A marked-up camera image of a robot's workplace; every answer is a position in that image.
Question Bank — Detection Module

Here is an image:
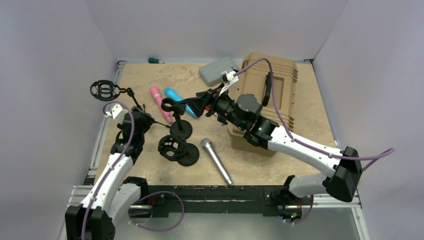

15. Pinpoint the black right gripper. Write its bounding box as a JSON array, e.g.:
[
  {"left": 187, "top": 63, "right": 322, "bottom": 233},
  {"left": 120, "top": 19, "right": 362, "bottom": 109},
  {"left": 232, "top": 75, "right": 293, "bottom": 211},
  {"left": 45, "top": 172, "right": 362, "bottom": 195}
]
[{"left": 185, "top": 81, "right": 247, "bottom": 130}]

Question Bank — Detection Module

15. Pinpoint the blue microphone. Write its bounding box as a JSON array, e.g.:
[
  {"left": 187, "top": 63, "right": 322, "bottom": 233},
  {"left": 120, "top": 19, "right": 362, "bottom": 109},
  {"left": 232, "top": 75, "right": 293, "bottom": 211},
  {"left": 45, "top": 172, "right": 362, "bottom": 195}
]
[{"left": 164, "top": 87, "right": 198, "bottom": 119}]

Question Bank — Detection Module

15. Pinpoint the pink microphone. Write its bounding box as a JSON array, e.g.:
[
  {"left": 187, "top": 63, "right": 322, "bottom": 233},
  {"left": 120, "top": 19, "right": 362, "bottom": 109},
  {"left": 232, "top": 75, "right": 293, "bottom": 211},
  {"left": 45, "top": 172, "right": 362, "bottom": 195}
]
[{"left": 149, "top": 86, "right": 173, "bottom": 124}]

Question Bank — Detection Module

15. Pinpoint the black clip microphone stand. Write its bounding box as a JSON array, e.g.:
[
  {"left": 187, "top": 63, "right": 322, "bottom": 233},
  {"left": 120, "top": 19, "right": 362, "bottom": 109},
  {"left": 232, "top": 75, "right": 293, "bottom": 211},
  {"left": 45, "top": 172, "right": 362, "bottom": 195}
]
[{"left": 161, "top": 97, "right": 193, "bottom": 139}]

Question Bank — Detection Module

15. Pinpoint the black tripod shock mount stand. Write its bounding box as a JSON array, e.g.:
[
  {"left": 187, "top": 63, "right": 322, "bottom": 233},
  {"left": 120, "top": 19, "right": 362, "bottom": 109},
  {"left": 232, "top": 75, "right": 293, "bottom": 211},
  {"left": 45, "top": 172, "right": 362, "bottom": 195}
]
[{"left": 89, "top": 79, "right": 171, "bottom": 128}]

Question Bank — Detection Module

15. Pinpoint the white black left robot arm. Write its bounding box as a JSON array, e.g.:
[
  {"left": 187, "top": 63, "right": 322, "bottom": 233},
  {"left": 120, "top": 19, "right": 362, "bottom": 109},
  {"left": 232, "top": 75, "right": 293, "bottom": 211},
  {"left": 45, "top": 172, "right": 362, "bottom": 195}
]
[{"left": 65, "top": 100, "right": 185, "bottom": 240}]

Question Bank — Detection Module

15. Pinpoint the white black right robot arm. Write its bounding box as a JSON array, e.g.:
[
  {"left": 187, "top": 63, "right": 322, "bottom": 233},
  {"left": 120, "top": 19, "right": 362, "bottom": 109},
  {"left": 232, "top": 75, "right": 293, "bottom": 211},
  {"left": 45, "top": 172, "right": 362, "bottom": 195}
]
[{"left": 184, "top": 89, "right": 363, "bottom": 204}]

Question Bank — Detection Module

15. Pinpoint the silver microphone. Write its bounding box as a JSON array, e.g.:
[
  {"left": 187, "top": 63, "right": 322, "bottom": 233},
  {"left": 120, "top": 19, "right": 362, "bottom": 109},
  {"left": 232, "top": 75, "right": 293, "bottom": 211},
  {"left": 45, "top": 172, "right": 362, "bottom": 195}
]
[{"left": 200, "top": 138, "right": 233, "bottom": 186}]

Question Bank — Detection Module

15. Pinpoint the tan plastic tool case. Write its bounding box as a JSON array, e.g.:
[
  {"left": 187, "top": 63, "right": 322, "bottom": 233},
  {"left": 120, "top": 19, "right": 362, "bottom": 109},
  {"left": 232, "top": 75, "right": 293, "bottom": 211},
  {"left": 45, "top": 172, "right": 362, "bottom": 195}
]
[{"left": 226, "top": 51, "right": 299, "bottom": 158}]

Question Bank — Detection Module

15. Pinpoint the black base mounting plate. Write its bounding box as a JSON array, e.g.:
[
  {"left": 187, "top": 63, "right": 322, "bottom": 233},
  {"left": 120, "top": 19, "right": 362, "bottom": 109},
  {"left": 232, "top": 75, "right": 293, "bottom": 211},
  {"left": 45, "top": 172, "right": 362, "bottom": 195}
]
[{"left": 129, "top": 185, "right": 312, "bottom": 220}]

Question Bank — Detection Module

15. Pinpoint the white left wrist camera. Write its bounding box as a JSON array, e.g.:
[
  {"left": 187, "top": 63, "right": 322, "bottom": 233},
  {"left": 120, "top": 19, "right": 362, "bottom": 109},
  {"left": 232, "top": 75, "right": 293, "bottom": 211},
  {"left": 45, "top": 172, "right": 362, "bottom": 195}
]
[{"left": 102, "top": 103, "right": 128, "bottom": 124}]

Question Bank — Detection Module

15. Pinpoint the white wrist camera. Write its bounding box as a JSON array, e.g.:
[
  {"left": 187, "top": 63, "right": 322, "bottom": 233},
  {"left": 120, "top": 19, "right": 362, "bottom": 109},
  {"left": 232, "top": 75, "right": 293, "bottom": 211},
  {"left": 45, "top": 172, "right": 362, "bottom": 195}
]
[
  {"left": 219, "top": 70, "right": 240, "bottom": 96},
  {"left": 102, "top": 103, "right": 128, "bottom": 124}
]

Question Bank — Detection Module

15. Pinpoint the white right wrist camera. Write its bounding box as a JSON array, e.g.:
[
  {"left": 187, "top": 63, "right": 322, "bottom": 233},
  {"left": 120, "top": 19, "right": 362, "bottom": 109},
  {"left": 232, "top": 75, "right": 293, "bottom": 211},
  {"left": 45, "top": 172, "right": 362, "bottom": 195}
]
[{"left": 219, "top": 70, "right": 240, "bottom": 96}]

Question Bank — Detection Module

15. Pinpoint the black round shock mount stand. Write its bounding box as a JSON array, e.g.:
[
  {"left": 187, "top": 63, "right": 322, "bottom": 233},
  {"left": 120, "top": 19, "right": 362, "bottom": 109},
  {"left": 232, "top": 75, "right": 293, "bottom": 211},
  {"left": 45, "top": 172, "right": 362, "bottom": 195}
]
[{"left": 157, "top": 135, "right": 200, "bottom": 167}]

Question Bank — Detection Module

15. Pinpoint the green handled screwdriver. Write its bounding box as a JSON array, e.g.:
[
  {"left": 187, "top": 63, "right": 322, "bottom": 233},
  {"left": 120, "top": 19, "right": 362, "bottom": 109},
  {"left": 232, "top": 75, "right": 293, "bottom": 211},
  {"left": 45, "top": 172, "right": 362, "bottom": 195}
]
[{"left": 147, "top": 57, "right": 165, "bottom": 64}]

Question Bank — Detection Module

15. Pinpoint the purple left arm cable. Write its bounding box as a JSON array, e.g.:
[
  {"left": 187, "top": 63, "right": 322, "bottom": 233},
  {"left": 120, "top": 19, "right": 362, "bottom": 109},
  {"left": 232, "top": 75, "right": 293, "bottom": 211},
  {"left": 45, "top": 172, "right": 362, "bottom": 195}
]
[{"left": 81, "top": 100, "right": 186, "bottom": 240}]

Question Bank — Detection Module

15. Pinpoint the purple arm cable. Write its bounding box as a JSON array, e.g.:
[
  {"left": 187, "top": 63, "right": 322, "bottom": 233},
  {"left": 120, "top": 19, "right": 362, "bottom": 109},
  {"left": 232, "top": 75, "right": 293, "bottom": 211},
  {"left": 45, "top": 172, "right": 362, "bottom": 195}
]
[
  {"left": 81, "top": 100, "right": 186, "bottom": 240},
  {"left": 231, "top": 57, "right": 396, "bottom": 226}
]

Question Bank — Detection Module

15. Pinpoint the aluminium frame rail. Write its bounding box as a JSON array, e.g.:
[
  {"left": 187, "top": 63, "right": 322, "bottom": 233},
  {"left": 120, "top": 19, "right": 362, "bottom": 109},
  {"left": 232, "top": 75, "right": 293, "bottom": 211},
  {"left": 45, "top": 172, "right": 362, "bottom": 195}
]
[{"left": 57, "top": 59, "right": 370, "bottom": 240}]

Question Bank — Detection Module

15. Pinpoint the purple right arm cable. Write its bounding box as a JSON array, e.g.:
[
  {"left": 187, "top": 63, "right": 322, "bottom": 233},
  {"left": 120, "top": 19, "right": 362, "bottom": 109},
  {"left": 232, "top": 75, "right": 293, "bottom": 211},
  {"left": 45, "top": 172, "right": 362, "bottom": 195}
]
[{"left": 231, "top": 57, "right": 396, "bottom": 226}]

